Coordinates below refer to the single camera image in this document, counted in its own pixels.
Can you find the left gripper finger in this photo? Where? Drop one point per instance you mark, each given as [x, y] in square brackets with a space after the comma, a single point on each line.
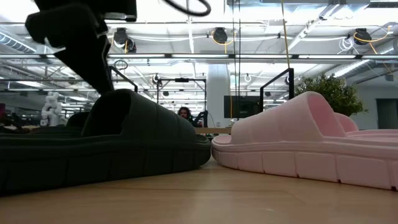
[90, 65]

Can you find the pink foam slide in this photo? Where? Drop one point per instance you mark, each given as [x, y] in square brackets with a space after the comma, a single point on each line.
[295, 149]
[345, 123]

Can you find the white robot figure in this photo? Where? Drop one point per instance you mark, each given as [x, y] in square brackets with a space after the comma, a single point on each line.
[52, 109]

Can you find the person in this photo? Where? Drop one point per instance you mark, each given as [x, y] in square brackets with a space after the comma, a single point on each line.
[185, 112]

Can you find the potted green plant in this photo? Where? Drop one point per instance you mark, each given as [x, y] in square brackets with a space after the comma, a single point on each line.
[332, 93]

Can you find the black background workstation frame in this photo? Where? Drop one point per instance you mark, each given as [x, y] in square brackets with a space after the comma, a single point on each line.
[182, 80]

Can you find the black wall screen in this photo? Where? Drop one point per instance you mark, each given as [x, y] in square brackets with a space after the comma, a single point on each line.
[245, 107]

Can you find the black frame wooden shelf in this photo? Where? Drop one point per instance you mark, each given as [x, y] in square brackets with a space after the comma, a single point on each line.
[290, 84]

